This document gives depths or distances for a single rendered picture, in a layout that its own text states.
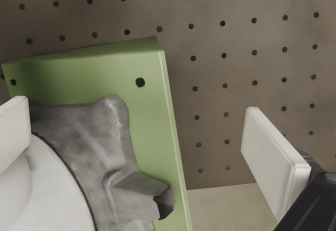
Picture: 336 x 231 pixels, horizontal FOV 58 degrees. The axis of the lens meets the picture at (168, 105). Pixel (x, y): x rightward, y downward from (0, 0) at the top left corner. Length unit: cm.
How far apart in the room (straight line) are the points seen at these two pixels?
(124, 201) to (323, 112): 41
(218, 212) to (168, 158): 122
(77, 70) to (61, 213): 14
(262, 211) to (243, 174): 97
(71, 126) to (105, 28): 22
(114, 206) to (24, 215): 8
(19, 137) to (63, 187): 9
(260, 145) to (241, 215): 136
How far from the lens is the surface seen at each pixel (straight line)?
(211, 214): 148
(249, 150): 18
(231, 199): 146
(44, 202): 26
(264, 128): 16
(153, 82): 25
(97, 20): 49
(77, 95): 33
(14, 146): 18
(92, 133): 29
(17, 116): 18
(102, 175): 28
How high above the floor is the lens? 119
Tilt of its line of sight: 74 degrees down
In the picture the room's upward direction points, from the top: 167 degrees clockwise
